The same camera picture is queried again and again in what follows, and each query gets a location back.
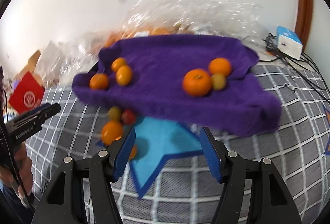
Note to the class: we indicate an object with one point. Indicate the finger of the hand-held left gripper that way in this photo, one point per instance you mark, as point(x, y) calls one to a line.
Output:
point(49, 110)
point(29, 112)

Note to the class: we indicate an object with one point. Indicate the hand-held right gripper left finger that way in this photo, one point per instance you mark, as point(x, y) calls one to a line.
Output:
point(125, 154)

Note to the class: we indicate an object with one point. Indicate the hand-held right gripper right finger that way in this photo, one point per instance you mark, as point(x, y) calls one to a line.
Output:
point(210, 154)

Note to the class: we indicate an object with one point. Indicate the orange tangerine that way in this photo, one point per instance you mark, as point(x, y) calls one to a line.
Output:
point(124, 75)
point(118, 64)
point(132, 151)
point(220, 66)
point(197, 82)
point(99, 81)
point(111, 132)

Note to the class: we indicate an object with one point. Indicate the small red plum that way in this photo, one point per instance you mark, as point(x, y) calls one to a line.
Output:
point(128, 116)

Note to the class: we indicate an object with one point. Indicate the small yellow-green plum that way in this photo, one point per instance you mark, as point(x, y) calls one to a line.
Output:
point(114, 113)
point(218, 81)

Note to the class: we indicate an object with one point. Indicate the purple towel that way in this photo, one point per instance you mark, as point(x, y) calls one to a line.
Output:
point(165, 59)

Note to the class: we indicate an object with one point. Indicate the person's left hand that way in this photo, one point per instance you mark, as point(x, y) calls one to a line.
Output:
point(27, 170)

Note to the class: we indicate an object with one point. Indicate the red paper bag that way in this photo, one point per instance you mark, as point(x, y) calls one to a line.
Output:
point(25, 96)

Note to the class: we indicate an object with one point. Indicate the brown cardboard box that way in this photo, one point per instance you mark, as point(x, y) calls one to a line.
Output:
point(29, 64)

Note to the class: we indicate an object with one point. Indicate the grey plastic bag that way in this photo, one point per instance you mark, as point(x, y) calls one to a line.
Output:
point(50, 59)

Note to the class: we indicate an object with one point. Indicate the small clear plastic bag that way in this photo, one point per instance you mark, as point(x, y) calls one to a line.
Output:
point(80, 56)

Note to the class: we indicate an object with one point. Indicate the grey checkered bed sheet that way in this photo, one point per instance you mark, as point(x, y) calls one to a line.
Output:
point(283, 151)

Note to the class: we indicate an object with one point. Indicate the white and blue box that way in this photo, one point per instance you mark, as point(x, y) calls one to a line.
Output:
point(288, 42)

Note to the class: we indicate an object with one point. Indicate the large crumpled clear plastic bag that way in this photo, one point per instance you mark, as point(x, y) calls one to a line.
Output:
point(206, 12)

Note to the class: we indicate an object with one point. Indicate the brown wooden door frame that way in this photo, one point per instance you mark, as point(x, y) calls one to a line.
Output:
point(305, 7)

